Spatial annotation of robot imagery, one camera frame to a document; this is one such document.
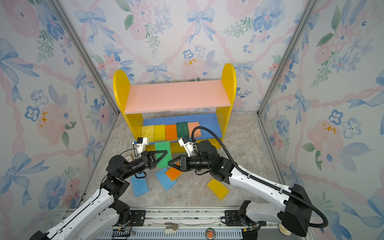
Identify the small playing card box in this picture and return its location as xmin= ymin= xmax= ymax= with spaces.
xmin=125 ymin=155 xmax=135 ymax=163

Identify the round sticker badge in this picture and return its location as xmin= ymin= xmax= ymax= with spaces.
xmin=205 ymin=228 xmax=216 ymax=240

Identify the light blue sponge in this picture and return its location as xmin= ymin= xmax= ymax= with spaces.
xmin=131 ymin=173 xmax=149 ymax=197
xmin=156 ymin=168 xmax=177 ymax=191

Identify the yellow shelf unit frame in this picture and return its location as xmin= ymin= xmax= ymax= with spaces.
xmin=112 ymin=62 xmax=238 ymax=154

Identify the yellow scrub sponge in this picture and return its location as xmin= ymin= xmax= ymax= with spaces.
xmin=154 ymin=125 xmax=166 ymax=142

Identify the dark green scrub sponge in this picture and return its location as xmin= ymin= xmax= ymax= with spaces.
xmin=176 ymin=122 xmax=190 ymax=139

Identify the pink upper shelf board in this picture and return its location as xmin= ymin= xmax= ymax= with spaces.
xmin=125 ymin=80 xmax=230 ymax=114

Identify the beige clip on rail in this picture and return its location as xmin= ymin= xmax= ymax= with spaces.
xmin=164 ymin=223 xmax=179 ymax=234

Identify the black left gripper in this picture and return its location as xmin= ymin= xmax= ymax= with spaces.
xmin=121 ymin=151 xmax=167 ymax=182

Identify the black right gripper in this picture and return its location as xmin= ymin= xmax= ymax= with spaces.
xmin=168 ymin=156 xmax=214 ymax=175

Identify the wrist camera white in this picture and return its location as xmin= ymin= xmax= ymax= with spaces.
xmin=178 ymin=137 xmax=196 ymax=157
xmin=133 ymin=138 xmax=149 ymax=157

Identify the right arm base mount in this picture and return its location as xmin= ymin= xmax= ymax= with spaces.
xmin=221 ymin=200 xmax=267 ymax=232

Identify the porous yellow sponge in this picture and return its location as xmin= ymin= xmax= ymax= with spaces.
xmin=141 ymin=125 xmax=155 ymax=143

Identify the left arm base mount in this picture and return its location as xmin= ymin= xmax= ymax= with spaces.
xmin=117 ymin=210 xmax=147 ymax=227

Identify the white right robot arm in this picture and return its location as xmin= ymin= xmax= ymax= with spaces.
xmin=168 ymin=140 xmax=312 ymax=237

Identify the pale yellow sponge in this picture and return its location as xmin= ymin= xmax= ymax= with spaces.
xmin=165 ymin=168 xmax=182 ymax=182

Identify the round beige disc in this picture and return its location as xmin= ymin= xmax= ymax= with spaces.
xmin=279 ymin=224 xmax=292 ymax=237

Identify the thin black cable left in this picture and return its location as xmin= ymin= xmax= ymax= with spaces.
xmin=100 ymin=148 xmax=148 ymax=193

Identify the bright green scrub sponge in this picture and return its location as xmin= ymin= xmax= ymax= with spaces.
xmin=155 ymin=142 xmax=172 ymax=169

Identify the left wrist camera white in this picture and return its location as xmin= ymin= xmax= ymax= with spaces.
xmin=133 ymin=138 xmax=149 ymax=157

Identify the orange scrub sponge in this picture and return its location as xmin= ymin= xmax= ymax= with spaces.
xmin=166 ymin=124 xmax=178 ymax=142

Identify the light blue sponge right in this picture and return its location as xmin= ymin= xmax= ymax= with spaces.
xmin=156 ymin=168 xmax=177 ymax=191

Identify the light blue sponge left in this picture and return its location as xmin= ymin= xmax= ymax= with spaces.
xmin=131 ymin=173 xmax=149 ymax=197

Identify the pink orange sponge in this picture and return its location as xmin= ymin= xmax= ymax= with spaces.
xmin=187 ymin=121 xmax=202 ymax=138

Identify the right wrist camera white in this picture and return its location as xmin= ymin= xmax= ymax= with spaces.
xmin=178 ymin=137 xmax=196 ymax=157

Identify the black corrugated cable hose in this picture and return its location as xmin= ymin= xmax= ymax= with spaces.
xmin=191 ymin=125 xmax=329 ymax=229

